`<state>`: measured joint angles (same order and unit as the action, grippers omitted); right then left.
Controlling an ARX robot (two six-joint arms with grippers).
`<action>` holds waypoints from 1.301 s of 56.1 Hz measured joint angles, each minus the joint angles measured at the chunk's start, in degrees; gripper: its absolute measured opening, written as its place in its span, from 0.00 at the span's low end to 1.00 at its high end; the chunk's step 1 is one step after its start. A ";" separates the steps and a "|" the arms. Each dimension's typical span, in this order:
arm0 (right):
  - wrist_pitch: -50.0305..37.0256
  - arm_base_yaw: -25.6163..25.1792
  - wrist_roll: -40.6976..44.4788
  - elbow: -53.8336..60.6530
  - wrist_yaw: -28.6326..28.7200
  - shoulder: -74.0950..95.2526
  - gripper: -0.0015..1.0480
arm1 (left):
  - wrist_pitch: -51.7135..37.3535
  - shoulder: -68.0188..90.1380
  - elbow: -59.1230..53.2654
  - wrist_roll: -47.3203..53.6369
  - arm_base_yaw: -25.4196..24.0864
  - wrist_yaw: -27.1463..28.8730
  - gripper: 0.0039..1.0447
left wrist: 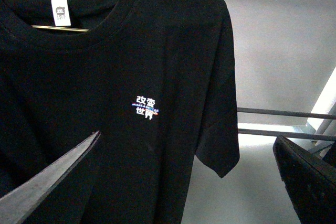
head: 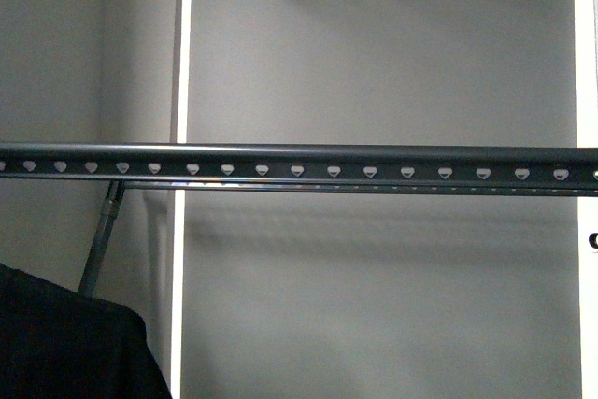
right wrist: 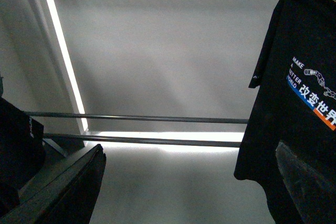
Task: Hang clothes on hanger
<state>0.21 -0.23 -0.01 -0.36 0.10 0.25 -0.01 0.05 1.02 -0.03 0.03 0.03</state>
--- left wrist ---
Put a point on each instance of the metal clothes hanger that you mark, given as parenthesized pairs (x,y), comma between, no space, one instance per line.
(79,30)

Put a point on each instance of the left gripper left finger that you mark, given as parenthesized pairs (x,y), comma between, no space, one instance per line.
(60,192)

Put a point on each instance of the lower metal rack rail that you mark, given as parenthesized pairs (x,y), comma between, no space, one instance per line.
(307,136)

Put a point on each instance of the black t-shirt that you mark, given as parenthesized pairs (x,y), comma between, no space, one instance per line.
(155,77)

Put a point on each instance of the grey metal rack rail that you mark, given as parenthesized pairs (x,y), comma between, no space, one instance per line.
(286,113)

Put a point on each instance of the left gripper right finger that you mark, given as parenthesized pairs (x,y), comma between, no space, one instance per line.
(309,181)

